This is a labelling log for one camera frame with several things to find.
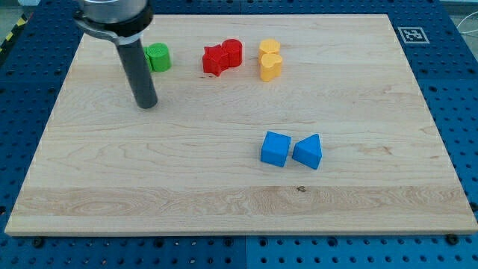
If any blue cube block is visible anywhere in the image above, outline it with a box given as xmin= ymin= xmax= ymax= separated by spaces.
xmin=260 ymin=131 xmax=291 ymax=167

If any white fiducial marker tag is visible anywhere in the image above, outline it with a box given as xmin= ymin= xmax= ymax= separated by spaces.
xmin=398 ymin=26 xmax=429 ymax=44

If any red cylinder block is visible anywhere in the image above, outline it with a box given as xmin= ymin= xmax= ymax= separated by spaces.
xmin=222 ymin=39 xmax=243 ymax=67

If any white cable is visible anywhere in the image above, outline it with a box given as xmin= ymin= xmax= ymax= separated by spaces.
xmin=456 ymin=10 xmax=478 ymax=37

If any light wooden board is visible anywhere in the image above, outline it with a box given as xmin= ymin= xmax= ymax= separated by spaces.
xmin=5 ymin=14 xmax=477 ymax=237

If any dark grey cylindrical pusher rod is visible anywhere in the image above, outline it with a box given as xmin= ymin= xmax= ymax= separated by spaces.
xmin=117 ymin=40 xmax=158 ymax=109

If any red star block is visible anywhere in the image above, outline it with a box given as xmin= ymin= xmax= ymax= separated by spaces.
xmin=202 ymin=44 xmax=229 ymax=76

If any green star block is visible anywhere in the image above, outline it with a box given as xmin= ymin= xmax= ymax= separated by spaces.
xmin=143 ymin=47 xmax=153 ymax=72

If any yellow heart block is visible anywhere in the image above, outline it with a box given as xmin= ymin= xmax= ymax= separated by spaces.
xmin=260 ymin=54 xmax=283 ymax=82

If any blue triangular prism block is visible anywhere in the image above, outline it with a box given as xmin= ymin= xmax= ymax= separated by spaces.
xmin=292 ymin=134 xmax=323 ymax=170

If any yellow hexagon block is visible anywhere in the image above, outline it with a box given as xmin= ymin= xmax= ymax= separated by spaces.
xmin=258 ymin=38 xmax=281 ymax=62

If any green cylinder block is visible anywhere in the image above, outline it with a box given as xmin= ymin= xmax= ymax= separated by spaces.
xmin=146 ymin=43 xmax=172 ymax=72

